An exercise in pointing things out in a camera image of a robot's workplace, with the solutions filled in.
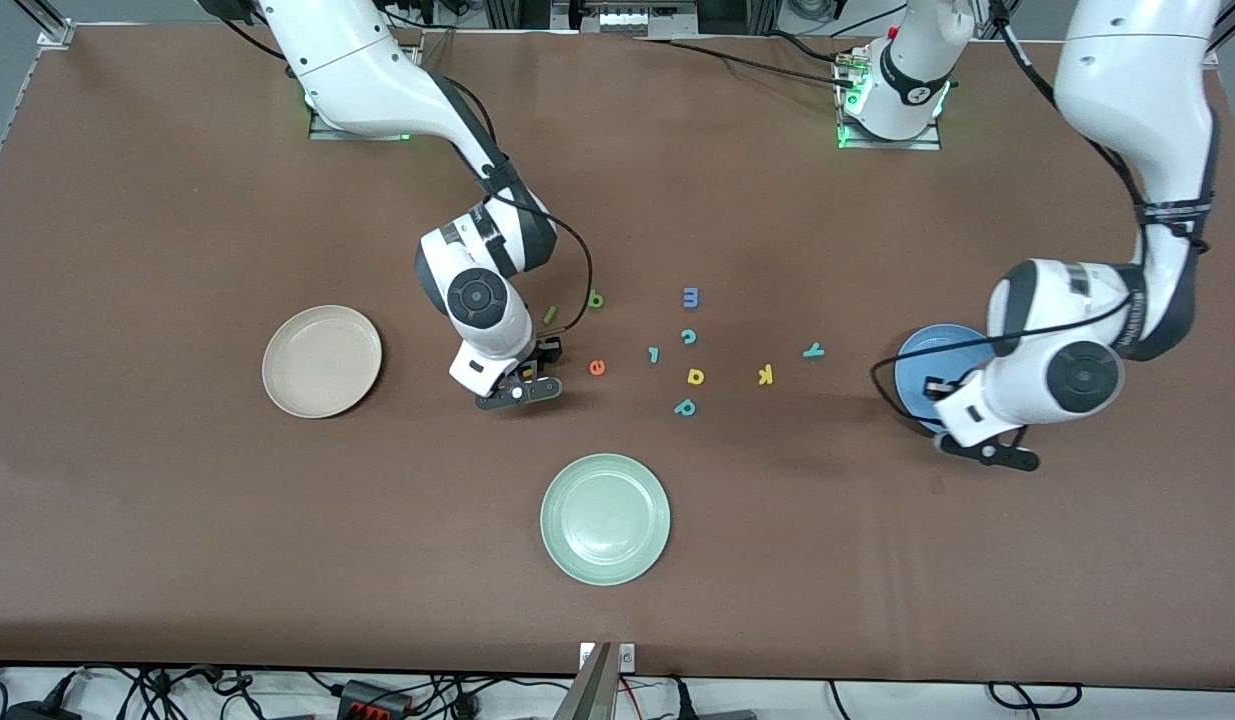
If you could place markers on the aluminium profile post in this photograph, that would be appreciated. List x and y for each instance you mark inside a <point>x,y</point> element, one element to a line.
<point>592,690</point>

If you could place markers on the brown table cover mat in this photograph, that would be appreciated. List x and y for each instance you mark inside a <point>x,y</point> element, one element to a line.
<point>617,200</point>

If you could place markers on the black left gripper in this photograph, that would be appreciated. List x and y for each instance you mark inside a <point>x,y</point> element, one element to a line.
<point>935,388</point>

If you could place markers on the beige brown plate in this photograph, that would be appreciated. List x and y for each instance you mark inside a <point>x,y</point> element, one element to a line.
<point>322,362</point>

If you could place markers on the aluminium frame corner profile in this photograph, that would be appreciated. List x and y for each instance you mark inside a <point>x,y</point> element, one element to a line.
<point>55,38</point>
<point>1232,30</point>

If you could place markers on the teal letter p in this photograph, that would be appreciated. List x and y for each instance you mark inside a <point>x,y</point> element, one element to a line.
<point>679,410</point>

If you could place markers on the grey control box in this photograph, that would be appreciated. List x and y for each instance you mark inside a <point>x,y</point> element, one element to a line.
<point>637,18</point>

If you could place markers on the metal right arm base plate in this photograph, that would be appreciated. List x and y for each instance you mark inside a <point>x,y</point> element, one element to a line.
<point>362,136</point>

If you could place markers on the white mounting bracket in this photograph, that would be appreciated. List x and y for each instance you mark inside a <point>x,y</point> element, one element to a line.
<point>627,657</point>

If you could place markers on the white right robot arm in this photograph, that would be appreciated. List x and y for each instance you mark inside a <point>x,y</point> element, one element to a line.
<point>357,70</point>

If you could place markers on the blue plate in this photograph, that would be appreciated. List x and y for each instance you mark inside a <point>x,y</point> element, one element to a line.
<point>927,355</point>

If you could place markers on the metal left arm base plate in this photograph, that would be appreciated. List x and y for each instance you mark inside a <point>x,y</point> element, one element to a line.
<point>892,144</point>

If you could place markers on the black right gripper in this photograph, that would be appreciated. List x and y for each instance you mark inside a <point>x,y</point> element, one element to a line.
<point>543,354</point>

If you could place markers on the pale green plate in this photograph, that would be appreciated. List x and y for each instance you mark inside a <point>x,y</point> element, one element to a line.
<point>605,519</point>

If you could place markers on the black orange power strip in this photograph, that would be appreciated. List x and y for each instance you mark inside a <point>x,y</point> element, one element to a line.
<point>372,698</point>

